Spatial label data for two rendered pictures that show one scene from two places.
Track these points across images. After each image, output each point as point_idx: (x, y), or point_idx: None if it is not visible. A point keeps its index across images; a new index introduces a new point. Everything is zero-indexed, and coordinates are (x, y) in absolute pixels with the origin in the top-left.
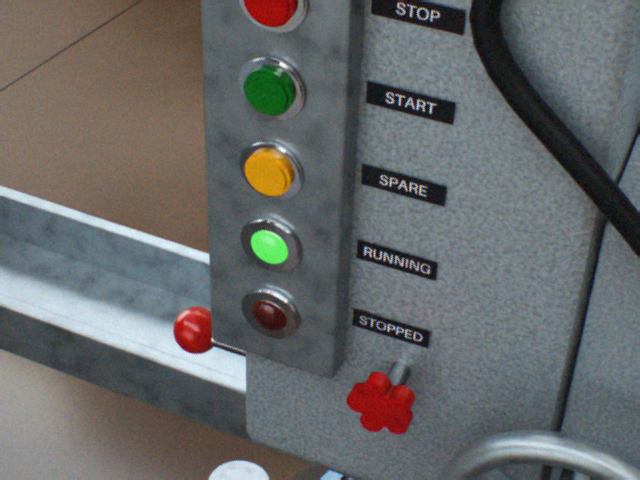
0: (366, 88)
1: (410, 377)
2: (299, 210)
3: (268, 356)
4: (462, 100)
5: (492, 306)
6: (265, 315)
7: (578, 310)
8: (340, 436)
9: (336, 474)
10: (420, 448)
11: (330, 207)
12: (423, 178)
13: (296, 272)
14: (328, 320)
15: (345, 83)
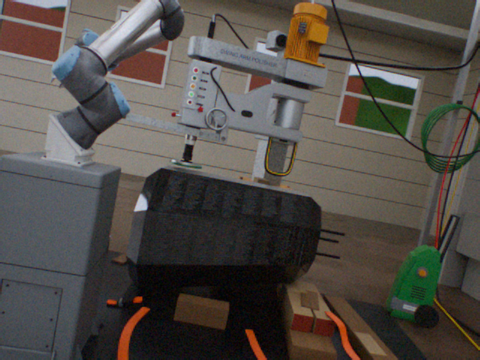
0: (200, 79)
1: None
2: (194, 90)
3: (188, 107)
4: (208, 80)
5: (208, 100)
6: (190, 101)
7: (215, 100)
8: (192, 119)
9: None
10: (200, 119)
11: (197, 89)
12: (204, 88)
13: (193, 97)
14: (195, 102)
15: (200, 77)
